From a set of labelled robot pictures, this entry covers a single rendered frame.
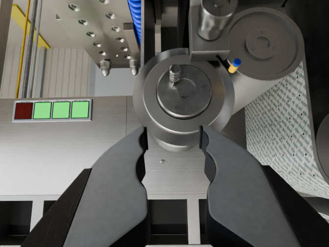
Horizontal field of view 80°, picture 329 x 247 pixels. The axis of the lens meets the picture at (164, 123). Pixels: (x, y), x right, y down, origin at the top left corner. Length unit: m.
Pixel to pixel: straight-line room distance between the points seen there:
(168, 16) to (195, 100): 0.47
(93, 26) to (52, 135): 0.35
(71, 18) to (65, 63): 2.20
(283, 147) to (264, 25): 0.20
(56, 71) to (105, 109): 2.10
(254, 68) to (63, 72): 2.49
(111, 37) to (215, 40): 0.34
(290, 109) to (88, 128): 0.53
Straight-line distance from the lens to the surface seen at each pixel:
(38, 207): 0.73
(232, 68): 0.26
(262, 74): 0.33
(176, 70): 0.25
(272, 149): 0.43
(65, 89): 2.60
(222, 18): 0.24
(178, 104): 0.26
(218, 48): 0.28
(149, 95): 0.28
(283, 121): 0.40
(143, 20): 0.36
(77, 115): 0.67
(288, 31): 0.38
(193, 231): 0.64
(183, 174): 0.60
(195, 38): 0.29
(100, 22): 0.53
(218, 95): 0.29
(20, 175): 0.75
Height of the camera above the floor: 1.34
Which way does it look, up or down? 10 degrees down
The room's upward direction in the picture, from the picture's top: 179 degrees clockwise
